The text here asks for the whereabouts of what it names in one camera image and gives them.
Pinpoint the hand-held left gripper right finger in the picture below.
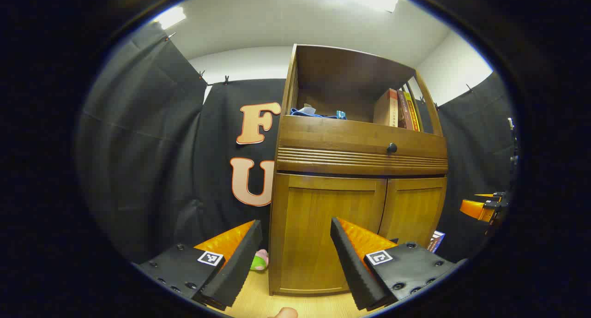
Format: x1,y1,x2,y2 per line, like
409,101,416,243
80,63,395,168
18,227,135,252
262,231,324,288
330,217,468,312

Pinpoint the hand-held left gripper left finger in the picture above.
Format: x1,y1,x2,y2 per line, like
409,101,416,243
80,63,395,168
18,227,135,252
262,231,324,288
133,220,263,311

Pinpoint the wooden double-door shoe cabinet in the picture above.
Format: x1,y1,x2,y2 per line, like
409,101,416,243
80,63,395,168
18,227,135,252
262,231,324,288
269,43,449,296

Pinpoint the wooden cabinet drawer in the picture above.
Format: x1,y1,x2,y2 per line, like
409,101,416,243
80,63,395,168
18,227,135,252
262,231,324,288
276,115,448,175

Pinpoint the green pink plush toy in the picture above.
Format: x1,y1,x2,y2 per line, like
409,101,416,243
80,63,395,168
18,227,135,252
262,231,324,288
251,249,269,271

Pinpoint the blue spine book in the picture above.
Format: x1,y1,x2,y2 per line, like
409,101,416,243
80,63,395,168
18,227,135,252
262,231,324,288
427,230,446,254

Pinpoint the yellow book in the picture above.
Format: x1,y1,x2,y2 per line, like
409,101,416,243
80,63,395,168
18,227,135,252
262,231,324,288
403,92,421,132

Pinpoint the dark brown book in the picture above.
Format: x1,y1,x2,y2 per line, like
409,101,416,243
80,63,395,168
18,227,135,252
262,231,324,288
397,90,410,129

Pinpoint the black backdrop cloth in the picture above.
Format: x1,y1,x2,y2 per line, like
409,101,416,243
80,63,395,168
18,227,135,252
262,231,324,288
76,23,518,265

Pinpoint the blue cloth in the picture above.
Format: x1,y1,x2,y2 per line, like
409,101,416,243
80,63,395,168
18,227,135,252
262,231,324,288
290,104,340,120

